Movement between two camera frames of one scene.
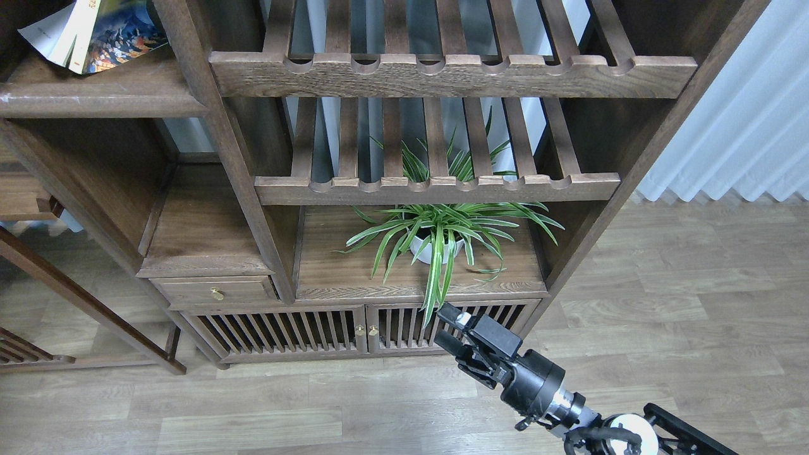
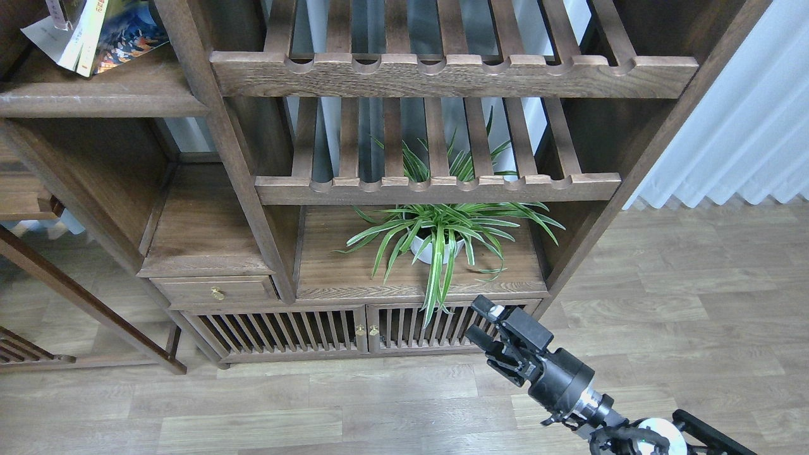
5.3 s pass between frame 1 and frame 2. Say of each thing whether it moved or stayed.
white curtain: stayed
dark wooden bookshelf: stayed
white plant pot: stayed
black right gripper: moved
